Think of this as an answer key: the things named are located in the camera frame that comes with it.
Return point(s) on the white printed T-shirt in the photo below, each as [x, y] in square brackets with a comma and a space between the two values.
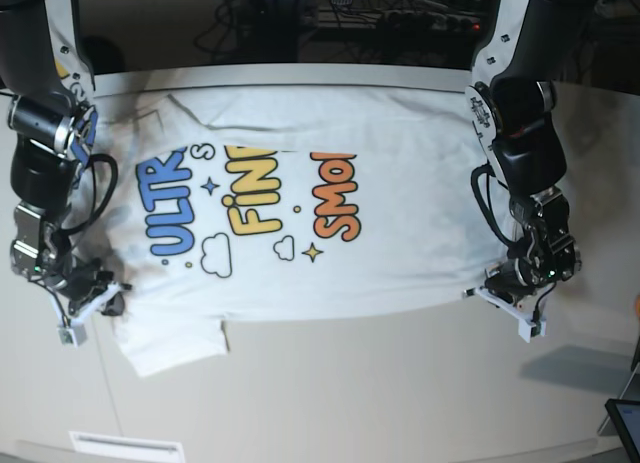
[284, 203]

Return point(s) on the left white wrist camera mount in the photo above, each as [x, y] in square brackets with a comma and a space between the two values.
[529, 312]

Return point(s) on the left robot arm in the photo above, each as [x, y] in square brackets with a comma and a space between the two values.
[511, 99]

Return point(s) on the white paper label strip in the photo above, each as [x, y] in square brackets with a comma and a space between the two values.
[123, 448]

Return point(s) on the power strip with red light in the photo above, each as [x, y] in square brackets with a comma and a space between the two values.
[400, 20]

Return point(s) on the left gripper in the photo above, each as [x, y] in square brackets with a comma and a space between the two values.
[516, 279]

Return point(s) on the black tablet device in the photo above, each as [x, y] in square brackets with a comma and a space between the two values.
[628, 431]

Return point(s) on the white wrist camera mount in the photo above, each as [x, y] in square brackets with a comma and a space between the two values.
[529, 312]
[71, 327]

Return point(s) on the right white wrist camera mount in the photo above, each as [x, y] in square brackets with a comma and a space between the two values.
[71, 327]

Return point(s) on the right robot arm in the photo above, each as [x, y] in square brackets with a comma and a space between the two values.
[63, 186]

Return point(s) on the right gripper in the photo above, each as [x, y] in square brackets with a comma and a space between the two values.
[83, 282]

